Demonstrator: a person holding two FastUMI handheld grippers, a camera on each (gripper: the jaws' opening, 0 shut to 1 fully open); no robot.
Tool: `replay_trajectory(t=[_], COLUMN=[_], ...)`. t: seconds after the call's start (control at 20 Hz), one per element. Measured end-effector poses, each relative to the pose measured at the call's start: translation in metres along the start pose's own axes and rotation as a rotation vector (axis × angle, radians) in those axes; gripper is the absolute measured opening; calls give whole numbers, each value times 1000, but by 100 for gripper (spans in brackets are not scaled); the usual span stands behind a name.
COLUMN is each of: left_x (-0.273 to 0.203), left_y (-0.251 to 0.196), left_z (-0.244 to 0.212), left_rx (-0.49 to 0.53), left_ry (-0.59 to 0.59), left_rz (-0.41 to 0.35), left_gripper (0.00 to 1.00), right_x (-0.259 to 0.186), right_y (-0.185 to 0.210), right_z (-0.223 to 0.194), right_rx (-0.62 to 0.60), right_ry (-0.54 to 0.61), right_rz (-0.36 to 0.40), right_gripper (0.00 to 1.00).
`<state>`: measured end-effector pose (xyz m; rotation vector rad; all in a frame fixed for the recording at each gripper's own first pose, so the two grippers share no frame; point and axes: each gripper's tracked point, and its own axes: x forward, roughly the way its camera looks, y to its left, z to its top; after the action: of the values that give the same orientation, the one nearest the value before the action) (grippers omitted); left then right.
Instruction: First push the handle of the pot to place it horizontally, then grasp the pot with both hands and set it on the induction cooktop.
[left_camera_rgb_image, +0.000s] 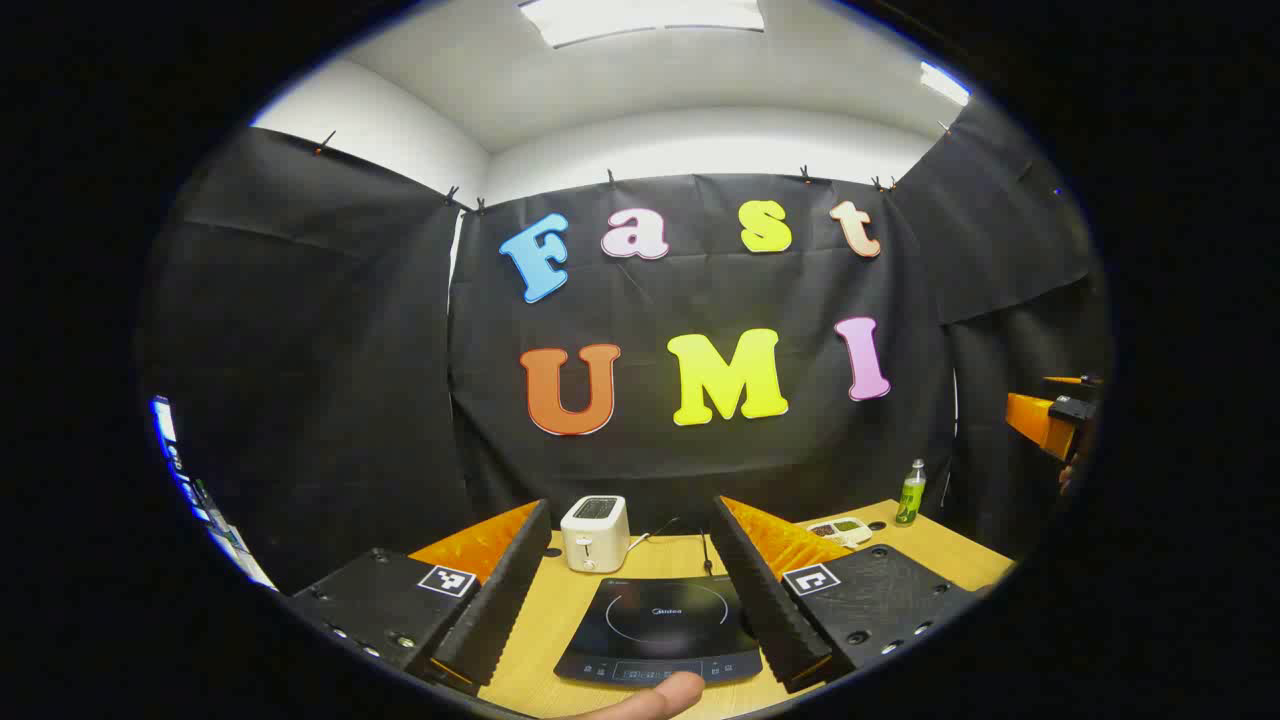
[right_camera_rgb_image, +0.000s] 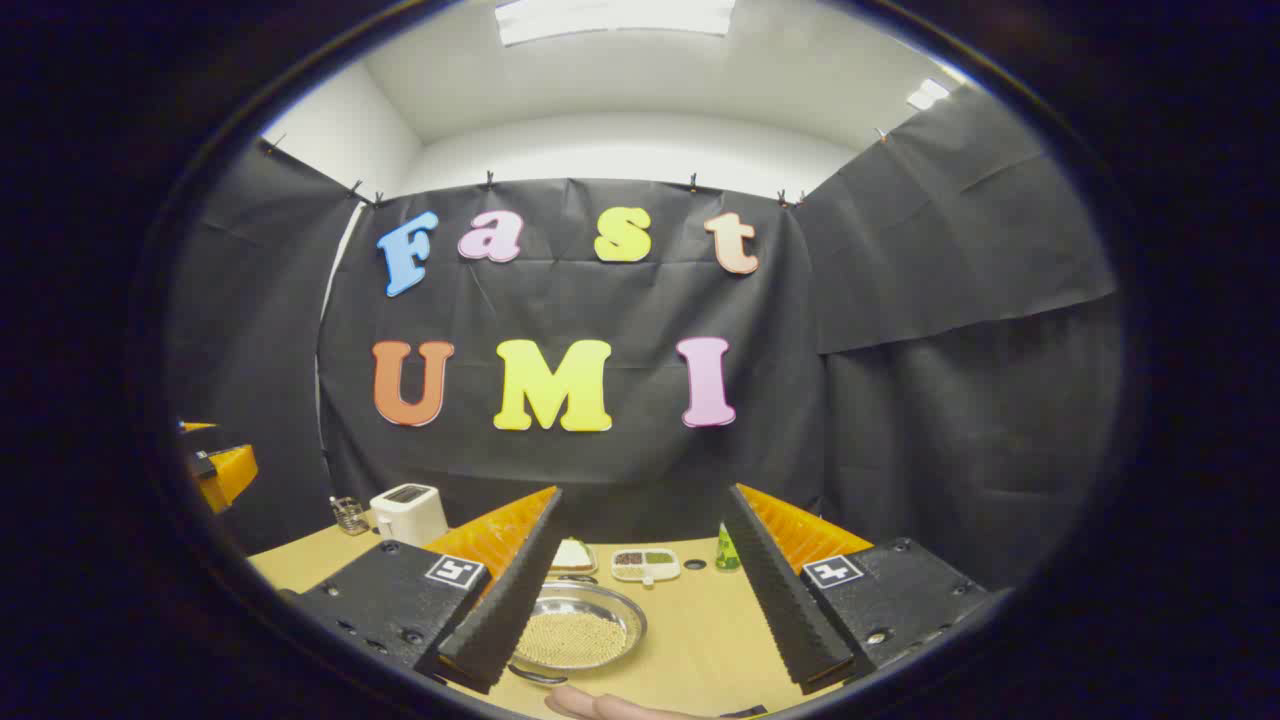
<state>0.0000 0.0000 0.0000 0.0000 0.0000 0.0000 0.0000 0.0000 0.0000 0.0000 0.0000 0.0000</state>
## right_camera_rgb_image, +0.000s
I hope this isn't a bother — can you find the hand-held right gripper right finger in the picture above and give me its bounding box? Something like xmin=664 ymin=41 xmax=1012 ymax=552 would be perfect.
xmin=722 ymin=484 xmax=991 ymax=696

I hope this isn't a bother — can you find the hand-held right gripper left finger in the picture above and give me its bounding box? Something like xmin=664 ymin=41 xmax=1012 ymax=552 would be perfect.
xmin=290 ymin=487 xmax=563 ymax=694

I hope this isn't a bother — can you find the pile of soybeans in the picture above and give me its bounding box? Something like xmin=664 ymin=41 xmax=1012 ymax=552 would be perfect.
xmin=515 ymin=612 xmax=628 ymax=669

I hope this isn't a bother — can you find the stainless steel pot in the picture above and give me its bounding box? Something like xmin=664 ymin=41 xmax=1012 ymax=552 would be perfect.
xmin=508 ymin=580 xmax=648 ymax=686

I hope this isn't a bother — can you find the white toaster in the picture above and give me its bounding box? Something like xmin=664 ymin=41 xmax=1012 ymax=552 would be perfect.
xmin=369 ymin=483 xmax=449 ymax=548

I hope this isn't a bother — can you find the white divided tray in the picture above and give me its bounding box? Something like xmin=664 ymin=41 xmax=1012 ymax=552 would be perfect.
xmin=610 ymin=548 xmax=682 ymax=586

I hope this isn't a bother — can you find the black backdrop cloth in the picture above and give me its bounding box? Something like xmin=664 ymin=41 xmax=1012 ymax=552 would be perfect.
xmin=165 ymin=85 xmax=1121 ymax=591

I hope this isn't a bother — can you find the row of black cloth clips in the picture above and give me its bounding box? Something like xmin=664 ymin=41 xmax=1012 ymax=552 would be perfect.
xmin=262 ymin=128 xmax=891 ymax=209

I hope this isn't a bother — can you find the large ceiling light panel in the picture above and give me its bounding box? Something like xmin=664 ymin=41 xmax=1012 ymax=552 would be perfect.
xmin=495 ymin=0 xmax=738 ymax=47

